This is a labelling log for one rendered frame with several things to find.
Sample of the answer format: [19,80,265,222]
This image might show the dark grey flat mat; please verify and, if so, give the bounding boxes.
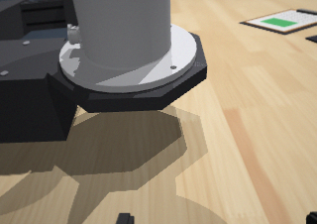
[305,35,317,43]

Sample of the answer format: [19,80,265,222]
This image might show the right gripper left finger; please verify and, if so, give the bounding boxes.
[116,213,135,224]

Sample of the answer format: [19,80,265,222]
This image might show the dark clipboard with form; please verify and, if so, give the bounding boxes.
[239,8,317,35]

